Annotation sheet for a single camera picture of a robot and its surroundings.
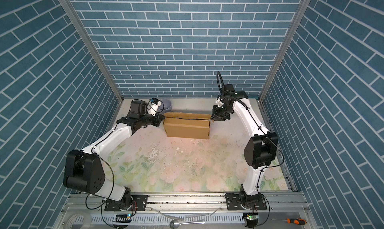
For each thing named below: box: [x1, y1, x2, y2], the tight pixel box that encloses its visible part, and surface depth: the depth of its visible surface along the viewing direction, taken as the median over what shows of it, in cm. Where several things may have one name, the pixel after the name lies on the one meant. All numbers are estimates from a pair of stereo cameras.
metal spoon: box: [169, 219, 205, 229], surface depth 69 cm
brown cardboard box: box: [163, 112, 212, 139], surface depth 89 cm
